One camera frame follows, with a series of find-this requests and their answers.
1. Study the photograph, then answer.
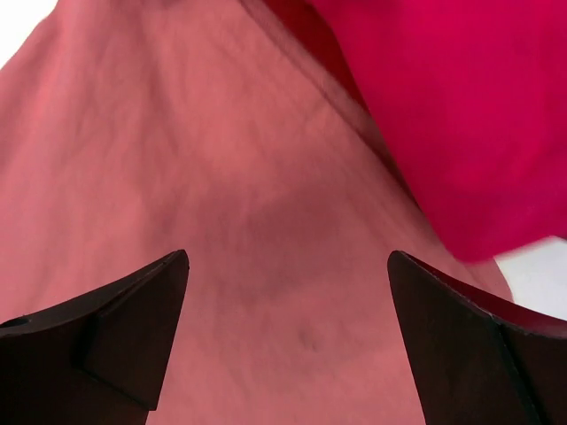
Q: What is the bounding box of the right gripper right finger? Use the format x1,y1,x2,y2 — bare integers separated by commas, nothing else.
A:
387,251,567,424

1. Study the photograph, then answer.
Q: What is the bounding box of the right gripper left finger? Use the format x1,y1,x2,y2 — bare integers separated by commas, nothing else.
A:
1,250,190,424

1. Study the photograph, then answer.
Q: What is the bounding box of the salmon pink t shirt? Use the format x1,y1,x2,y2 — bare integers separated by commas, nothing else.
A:
1,1,509,424

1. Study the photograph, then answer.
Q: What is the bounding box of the folded crimson t shirt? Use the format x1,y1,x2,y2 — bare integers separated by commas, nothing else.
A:
269,0,566,261

